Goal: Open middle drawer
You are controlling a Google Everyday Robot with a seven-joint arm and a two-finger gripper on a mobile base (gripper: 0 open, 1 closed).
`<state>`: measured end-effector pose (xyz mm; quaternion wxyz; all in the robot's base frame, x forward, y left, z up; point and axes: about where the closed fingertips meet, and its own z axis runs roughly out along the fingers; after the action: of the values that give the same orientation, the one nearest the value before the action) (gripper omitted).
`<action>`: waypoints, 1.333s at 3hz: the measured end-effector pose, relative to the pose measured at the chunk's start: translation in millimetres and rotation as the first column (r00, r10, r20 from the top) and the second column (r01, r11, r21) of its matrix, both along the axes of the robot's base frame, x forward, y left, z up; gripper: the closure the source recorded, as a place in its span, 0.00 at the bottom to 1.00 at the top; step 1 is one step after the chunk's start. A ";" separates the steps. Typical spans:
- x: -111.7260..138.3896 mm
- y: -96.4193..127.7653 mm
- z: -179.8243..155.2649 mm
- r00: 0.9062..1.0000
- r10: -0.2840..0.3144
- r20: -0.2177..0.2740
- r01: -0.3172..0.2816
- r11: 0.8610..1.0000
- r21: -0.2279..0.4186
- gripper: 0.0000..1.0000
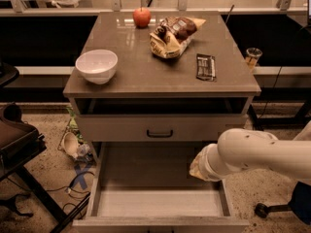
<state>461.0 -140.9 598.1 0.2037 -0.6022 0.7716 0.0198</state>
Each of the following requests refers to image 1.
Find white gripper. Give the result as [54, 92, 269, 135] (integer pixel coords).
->
[190, 144, 230, 182]

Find drawer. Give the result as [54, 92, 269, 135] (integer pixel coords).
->
[73, 143, 249, 233]
[75, 97, 247, 142]

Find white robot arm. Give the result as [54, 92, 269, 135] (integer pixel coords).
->
[190, 128, 311, 184]

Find grey drawer cabinet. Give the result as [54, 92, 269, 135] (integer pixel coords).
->
[64, 12, 260, 154]

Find office chair base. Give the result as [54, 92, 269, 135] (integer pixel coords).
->
[254, 203, 291, 218]

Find black snack bar wrapper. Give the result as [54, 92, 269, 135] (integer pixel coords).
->
[196, 53, 216, 82]

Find trash pile on floor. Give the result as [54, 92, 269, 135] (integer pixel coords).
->
[58, 106, 93, 163]

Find plastic cup with drink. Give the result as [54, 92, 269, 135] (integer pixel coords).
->
[245, 48, 262, 70]

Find yellow brown chip bag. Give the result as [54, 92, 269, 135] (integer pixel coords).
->
[150, 17, 206, 59]

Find white bowl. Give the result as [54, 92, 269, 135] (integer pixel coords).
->
[75, 50, 118, 84]

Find red apple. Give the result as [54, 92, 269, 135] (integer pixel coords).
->
[132, 7, 151, 28]

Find black chair at left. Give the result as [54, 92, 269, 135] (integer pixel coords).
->
[0, 62, 95, 233]

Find black floor cables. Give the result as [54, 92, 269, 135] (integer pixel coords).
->
[45, 170, 95, 233]

